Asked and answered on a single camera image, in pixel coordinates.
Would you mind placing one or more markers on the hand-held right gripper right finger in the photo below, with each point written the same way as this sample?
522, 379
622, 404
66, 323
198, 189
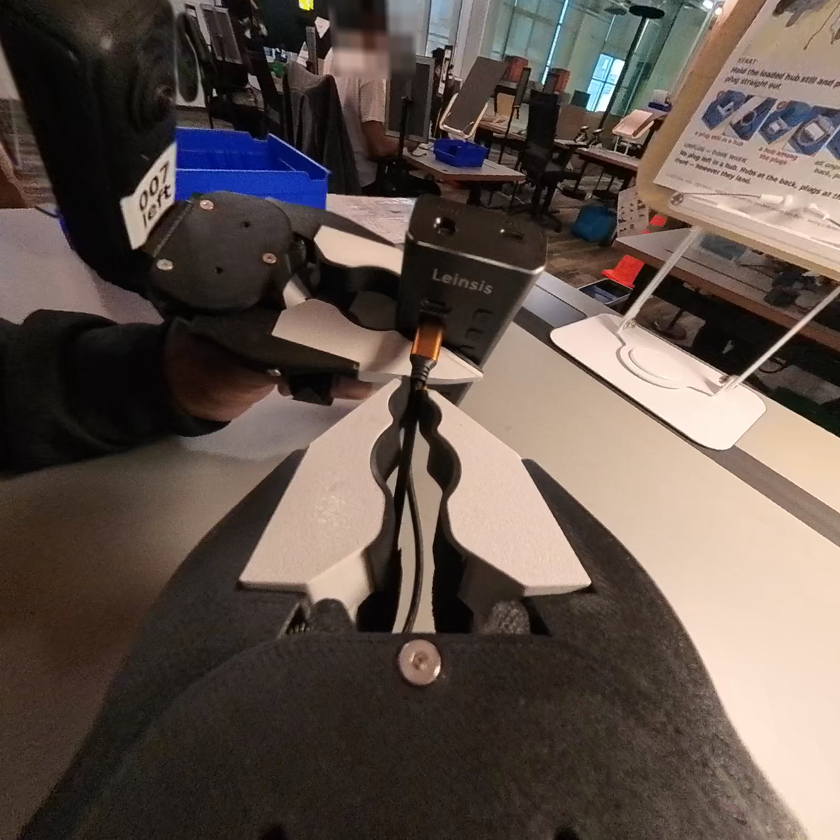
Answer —
518, 525

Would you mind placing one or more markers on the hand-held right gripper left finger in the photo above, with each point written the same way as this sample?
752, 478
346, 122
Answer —
315, 525

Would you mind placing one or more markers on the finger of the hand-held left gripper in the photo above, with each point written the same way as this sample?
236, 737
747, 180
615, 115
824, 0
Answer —
328, 334
361, 249

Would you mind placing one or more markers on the blue plastic bin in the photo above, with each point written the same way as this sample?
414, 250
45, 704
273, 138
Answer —
249, 184
459, 152

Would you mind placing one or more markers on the slim black USB hub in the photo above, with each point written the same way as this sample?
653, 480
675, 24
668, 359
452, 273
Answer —
472, 282

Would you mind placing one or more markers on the person's left forearm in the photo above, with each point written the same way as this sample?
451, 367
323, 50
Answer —
79, 387

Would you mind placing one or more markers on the printed paper sheets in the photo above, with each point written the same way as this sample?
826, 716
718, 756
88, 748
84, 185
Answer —
374, 216

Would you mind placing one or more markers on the black jacket on chair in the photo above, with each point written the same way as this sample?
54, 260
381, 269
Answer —
321, 131

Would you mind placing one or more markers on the wooden office desk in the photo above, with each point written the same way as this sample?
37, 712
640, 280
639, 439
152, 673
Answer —
472, 172

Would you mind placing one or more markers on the black computer monitor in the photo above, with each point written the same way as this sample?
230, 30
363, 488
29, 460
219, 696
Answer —
420, 105

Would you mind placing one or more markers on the grey monitor back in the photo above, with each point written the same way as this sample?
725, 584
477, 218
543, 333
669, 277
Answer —
476, 92

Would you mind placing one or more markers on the white monitor stand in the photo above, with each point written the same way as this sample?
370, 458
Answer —
656, 374

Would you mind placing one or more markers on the black mesh office chair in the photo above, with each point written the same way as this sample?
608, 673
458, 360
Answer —
541, 131

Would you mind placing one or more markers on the orange traffic cone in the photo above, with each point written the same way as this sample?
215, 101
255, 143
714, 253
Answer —
623, 269

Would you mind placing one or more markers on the dark wooden table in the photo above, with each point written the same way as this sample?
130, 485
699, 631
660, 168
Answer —
722, 275

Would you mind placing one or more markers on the black floor lamp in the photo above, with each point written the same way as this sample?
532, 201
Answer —
646, 12

